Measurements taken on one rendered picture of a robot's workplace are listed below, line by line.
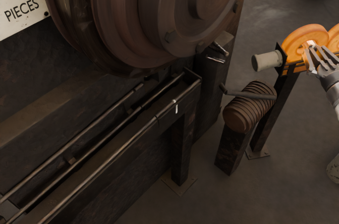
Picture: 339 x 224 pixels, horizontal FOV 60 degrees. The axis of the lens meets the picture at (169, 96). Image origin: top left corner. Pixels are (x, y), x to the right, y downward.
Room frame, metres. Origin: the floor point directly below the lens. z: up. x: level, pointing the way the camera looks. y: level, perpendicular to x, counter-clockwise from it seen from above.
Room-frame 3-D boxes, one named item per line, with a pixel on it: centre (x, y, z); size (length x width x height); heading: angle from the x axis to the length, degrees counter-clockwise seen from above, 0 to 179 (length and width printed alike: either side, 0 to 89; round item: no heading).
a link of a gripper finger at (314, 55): (0.68, -0.47, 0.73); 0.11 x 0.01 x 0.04; 14
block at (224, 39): (0.73, -0.14, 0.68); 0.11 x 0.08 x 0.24; 47
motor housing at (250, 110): (0.70, -0.32, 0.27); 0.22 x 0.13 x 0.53; 137
